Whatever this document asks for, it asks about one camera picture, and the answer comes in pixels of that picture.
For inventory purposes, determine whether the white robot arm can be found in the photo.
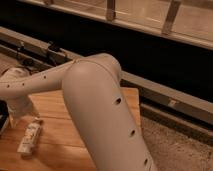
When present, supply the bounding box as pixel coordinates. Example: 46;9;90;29
0;53;158;171

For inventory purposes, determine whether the black clamp on rail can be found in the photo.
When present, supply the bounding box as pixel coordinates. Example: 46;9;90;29
46;41;61;66

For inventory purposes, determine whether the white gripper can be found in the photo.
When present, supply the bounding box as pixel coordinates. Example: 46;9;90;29
7;96;34;128

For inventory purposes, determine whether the black device at left edge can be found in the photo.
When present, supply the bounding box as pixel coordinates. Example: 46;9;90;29
0;100;9;136

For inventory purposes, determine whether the metal window rail frame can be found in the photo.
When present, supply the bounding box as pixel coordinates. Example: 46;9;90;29
0;27;213;146

